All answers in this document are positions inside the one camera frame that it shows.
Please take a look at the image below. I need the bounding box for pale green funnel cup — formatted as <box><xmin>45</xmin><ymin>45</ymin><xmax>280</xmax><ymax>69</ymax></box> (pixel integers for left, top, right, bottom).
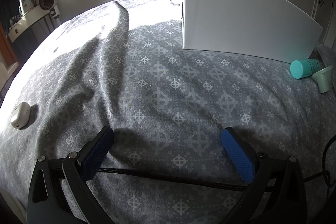
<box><xmin>311</xmin><ymin>65</ymin><xmax>334</xmax><ymax>94</ymax></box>

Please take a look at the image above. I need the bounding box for small white earbud case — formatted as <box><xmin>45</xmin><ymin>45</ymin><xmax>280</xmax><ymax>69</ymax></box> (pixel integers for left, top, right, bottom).
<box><xmin>10</xmin><ymin>102</ymin><xmax>31</xmax><ymax>129</ymax></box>

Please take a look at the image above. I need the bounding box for teal cylindrical bottle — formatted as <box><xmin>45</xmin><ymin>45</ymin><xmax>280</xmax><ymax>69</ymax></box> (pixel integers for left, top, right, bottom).
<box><xmin>290</xmin><ymin>59</ymin><xmax>322</xmax><ymax>79</ymax></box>

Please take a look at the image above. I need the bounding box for grey patterned bed cover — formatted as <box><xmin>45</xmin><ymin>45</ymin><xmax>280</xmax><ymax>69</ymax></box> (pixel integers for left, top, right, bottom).
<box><xmin>1</xmin><ymin>0</ymin><xmax>335</xmax><ymax>223</ymax></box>

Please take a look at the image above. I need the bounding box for white cardboard box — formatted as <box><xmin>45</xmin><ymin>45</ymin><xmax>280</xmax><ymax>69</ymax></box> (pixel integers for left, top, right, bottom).
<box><xmin>182</xmin><ymin>0</ymin><xmax>323</xmax><ymax>63</ymax></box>

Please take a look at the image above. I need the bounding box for white baby monitor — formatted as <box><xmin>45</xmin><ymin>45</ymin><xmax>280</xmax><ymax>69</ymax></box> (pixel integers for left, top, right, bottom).
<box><xmin>19</xmin><ymin>0</ymin><xmax>34</xmax><ymax>15</ymax></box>

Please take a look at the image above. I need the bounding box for white wall shelf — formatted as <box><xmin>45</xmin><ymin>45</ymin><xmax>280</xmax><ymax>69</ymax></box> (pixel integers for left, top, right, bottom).
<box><xmin>8</xmin><ymin>5</ymin><xmax>60</xmax><ymax>43</ymax></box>

